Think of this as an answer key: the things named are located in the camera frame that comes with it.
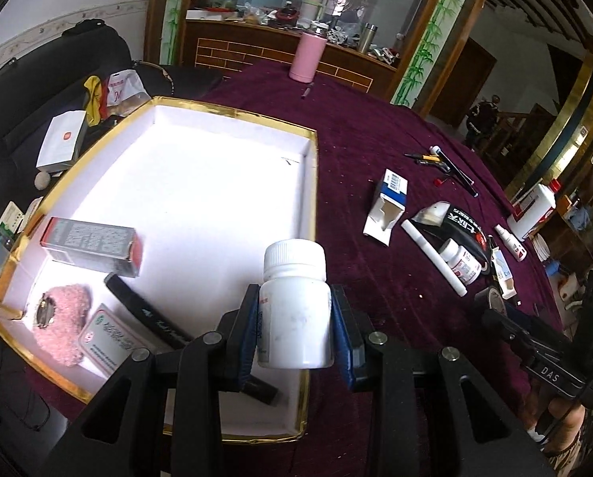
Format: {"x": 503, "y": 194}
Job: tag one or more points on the plastic bag red print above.
{"x": 125, "y": 92}

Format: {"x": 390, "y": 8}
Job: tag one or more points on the dark grey pen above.
{"x": 307, "y": 90}

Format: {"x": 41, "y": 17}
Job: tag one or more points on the black tape roll red core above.
{"x": 484, "y": 258}

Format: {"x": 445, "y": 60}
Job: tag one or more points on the white and blue staple box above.
{"x": 388, "y": 203}

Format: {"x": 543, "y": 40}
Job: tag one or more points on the brown wooden door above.
{"x": 468, "y": 84}

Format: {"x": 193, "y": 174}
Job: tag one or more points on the black marker red cap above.
{"x": 443, "y": 181}

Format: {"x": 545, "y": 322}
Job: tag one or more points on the wooden cabinet with mirror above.
{"x": 256, "y": 54}

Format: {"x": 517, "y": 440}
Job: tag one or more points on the small white spray bottle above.
{"x": 510, "y": 239}

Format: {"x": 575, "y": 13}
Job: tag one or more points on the gold trimmed doorway frame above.
{"x": 574, "y": 104}

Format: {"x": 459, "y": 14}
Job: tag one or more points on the blue plastic container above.
{"x": 554, "y": 268}

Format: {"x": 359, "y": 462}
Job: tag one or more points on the long white tube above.
{"x": 435, "y": 258}

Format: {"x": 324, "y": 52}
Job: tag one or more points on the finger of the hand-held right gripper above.
{"x": 535, "y": 320}
{"x": 505, "y": 328}

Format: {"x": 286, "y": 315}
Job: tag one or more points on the small grey ball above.
{"x": 42, "y": 180}

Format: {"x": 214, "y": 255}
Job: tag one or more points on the black marker white script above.
{"x": 142, "y": 308}

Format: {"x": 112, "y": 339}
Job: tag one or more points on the pill bottle red label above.
{"x": 458, "y": 261}

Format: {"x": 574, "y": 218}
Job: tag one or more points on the person's right hand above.
{"x": 557, "y": 417}

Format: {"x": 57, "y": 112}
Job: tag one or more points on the pink fuzzy pouch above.
{"x": 63, "y": 330}

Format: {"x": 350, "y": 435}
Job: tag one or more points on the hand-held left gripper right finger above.
{"x": 343, "y": 343}

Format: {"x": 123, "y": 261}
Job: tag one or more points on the large white bottle red cap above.
{"x": 532, "y": 208}

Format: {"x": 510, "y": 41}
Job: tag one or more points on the purple velvet tablecloth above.
{"x": 376, "y": 134}

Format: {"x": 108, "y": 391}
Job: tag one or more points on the yellow cloth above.
{"x": 94, "y": 97}

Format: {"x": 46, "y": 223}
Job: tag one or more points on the small white carton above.
{"x": 503, "y": 273}

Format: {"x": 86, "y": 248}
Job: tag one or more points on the steel thermos flask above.
{"x": 368, "y": 37}

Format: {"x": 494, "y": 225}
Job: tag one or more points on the white green flat packet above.
{"x": 110, "y": 340}

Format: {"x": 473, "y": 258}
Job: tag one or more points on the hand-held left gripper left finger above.
{"x": 249, "y": 338}

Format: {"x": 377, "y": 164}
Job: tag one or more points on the pink thermos bottle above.
{"x": 306, "y": 57}

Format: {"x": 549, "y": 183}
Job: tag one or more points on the grey box red end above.
{"x": 88, "y": 241}

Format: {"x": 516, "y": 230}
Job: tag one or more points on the red black pot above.
{"x": 287, "y": 14}

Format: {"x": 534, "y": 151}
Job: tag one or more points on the white pill bottle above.
{"x": 296, "y": 318}

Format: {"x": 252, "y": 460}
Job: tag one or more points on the black snack packet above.
{"x": 458, "y": 223}

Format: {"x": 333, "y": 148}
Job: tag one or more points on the white green carton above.
{"x": 13, "y": 216}

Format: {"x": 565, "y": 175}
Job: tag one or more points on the yellow black pen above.
{"x": 425, "y": 158}

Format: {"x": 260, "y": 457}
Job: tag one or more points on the black leather sofa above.
{"x": 23, "y": 89}

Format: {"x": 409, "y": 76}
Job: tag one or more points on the white box orange logo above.
{"x": 60, "y": 141}

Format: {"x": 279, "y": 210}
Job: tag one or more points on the gold rimmed gift box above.
{"x": 202, "y": 184}

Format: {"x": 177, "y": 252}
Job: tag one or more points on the black tape roll beige core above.
{"x": 493, "y": 300}

